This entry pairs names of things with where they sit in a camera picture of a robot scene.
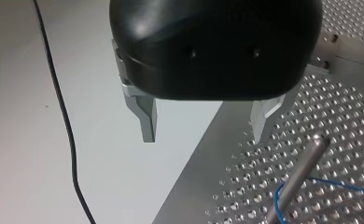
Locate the black cable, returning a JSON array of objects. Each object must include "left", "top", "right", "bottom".
[{"left": 32, "top": 0, "right": 97, "bottom": 224}]

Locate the metal post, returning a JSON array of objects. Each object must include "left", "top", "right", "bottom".
[{"left": 264, "top": 134, "right": 331, "bottom": 224}]

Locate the blue cable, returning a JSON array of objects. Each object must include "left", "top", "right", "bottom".
[{"left": 273, "top": 176, "right": 364, "bottom": 224}]

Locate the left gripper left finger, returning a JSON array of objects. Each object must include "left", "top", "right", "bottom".
[{"left": 111, "top": 38, "right": 159, "bottom": 144}]

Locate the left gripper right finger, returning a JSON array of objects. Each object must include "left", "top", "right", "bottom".
[{"left": 248, "top": 83, "right": 302, "bottom": 146}]

